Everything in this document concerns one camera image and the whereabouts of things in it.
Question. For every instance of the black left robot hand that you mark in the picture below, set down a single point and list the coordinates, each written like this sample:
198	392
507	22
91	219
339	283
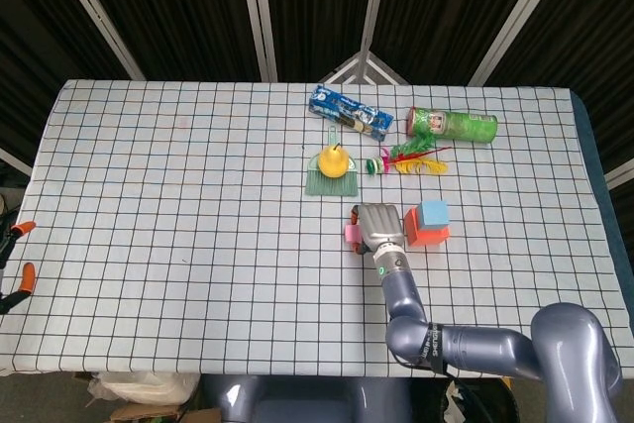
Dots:
27	277

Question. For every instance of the blue foam cube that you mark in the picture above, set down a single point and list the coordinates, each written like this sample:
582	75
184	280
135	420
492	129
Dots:
433	215

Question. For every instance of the blue cookie box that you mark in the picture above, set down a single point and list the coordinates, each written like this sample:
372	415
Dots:
327	103

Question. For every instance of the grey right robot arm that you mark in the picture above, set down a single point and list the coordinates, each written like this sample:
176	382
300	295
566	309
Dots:
403	294

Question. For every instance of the grey robot torso base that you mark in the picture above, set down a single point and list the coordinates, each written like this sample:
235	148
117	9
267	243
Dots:
297	398

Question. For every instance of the large orange foam cube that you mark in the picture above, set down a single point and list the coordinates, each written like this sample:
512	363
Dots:
428	239

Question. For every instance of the white plastic bag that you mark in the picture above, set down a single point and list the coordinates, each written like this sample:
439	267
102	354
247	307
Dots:
143	386

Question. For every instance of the brown cardboard box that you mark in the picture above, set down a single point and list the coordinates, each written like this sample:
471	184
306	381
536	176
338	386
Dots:
148	414

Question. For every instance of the colourful feather shuttlecock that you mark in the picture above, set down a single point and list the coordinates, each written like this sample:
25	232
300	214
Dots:
374	165

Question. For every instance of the white checked tablecloth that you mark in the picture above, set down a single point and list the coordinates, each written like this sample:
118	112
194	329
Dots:
173	220

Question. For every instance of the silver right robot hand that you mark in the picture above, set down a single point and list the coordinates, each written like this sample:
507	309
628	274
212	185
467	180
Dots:
381	225

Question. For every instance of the green chips can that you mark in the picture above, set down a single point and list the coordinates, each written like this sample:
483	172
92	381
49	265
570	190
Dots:
465	127

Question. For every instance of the yellow pear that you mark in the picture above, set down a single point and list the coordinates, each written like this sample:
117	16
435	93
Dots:
332	163

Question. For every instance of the dark corrugated folding screen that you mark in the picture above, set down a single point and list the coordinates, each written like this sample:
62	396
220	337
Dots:
188	12

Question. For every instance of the white triangular screen foot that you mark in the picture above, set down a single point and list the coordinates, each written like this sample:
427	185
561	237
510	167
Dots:
352	64

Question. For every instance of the small pink foam cube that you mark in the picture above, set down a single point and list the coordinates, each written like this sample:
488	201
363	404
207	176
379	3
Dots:
352	234

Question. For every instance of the green hand broom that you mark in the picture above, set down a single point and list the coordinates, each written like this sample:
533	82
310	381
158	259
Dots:
329	187

